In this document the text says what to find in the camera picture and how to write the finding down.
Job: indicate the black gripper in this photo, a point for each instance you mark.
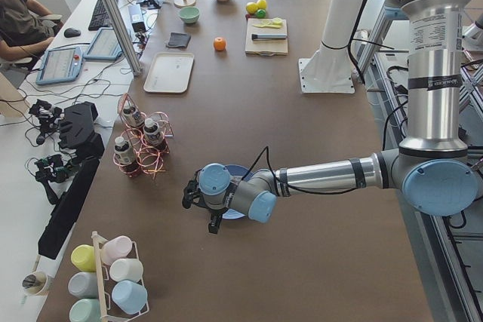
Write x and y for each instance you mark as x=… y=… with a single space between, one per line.
x=212 y=215

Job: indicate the blue round plate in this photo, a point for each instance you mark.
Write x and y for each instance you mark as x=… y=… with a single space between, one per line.
x=237 y=171

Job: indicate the orange fruit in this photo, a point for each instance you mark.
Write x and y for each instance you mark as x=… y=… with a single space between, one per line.
x=219 y=44

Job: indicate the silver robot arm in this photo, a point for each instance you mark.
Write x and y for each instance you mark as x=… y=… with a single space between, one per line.
x=429 y=166

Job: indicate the pink cup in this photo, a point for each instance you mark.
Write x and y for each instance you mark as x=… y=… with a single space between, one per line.
x=116 y=248

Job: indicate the white cup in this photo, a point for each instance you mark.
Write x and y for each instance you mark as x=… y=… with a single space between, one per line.
x=126 y=269

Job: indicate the dark drink bottle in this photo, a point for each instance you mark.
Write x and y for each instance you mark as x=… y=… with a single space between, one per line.
x=125 y=156
x=132 y=116
x=152 y=133

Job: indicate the blue cup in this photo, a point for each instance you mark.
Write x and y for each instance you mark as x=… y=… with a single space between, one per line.
x=129 y=296

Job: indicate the wooden cup rack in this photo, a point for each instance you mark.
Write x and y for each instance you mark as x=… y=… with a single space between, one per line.
x=108 y=310

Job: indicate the yellow cup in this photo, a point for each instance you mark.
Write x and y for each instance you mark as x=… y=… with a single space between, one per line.
x=83 y=258

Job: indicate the grey cup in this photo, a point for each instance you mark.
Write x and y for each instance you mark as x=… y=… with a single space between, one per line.
x=83 y=285

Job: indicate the mint green cup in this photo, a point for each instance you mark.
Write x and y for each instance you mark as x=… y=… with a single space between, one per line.
x=85 y=310

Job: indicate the cream rabbit tray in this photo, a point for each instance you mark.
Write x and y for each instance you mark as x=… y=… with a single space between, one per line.
x=169 y=73

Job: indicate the black equipment block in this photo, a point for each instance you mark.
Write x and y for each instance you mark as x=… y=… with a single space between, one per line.
x=67 y=183

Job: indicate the paper cup with tools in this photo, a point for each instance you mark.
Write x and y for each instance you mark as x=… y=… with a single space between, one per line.
x=36 y=284

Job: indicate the grey folded cloth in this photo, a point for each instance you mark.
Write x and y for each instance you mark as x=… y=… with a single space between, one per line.
x=178 y=40

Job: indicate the wooden cutting board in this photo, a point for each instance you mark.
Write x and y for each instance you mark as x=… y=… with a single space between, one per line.
x=265 y=48

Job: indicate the steel muddler black tip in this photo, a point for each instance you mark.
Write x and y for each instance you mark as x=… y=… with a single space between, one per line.
x=268 y=37

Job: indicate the blue teach pendant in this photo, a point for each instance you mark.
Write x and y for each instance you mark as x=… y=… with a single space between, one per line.
x=104 y=47
x=60 y=66

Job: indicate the green bowl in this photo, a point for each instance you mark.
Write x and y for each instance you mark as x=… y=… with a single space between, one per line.
x=189 y=15

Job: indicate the green lime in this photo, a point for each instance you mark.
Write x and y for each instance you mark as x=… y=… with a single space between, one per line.
x=260 y=13

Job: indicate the yellow lemon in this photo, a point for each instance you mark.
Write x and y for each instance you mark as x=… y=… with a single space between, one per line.
x=251 y=7
x=261 y=4

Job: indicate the black keyboard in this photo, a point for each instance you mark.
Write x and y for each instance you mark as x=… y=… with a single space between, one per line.
x=99 y=17

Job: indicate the black computer mouse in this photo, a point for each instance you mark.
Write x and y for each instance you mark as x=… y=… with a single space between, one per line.
x=71 y=32

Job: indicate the seated person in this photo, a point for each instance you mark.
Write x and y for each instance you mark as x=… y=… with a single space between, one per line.
x=22 y=33

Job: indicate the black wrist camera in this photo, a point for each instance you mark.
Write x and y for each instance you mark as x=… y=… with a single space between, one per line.
x=191 y=193

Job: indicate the copper wire bottle rack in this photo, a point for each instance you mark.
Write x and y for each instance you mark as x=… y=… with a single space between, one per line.
x=149 y=158

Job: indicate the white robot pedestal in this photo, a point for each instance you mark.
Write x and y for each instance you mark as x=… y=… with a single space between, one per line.
x=329 y=70

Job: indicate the aluminium frame post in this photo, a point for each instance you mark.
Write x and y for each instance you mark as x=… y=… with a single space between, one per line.
x=122 y=35

